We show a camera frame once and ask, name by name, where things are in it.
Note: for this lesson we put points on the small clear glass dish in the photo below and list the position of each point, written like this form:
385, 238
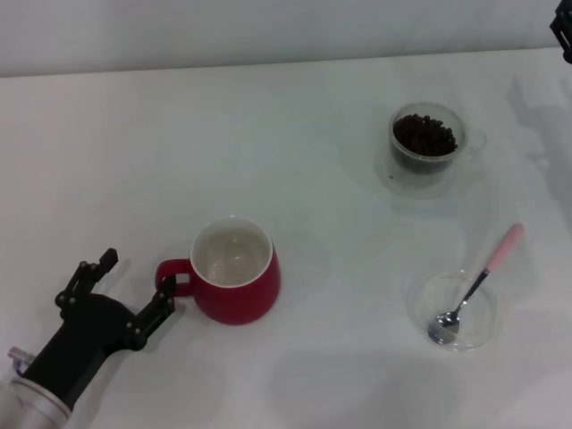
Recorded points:
480, 313

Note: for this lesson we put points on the red ceramic mug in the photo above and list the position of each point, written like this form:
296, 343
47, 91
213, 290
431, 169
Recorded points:
241, 299

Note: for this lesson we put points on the coffee beans heap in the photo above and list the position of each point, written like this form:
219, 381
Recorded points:
424, 134

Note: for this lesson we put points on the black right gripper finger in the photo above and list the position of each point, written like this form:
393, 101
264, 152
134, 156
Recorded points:
564, 27

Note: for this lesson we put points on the clear glass cup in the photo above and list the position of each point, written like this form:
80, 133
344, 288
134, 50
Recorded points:
420, 167

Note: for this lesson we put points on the glass cup of coffee beans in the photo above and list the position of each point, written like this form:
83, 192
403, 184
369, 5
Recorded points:
402, 187

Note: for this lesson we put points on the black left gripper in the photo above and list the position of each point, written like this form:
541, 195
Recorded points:
85, 339

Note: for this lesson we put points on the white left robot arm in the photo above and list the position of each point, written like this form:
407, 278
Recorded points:
27, 406

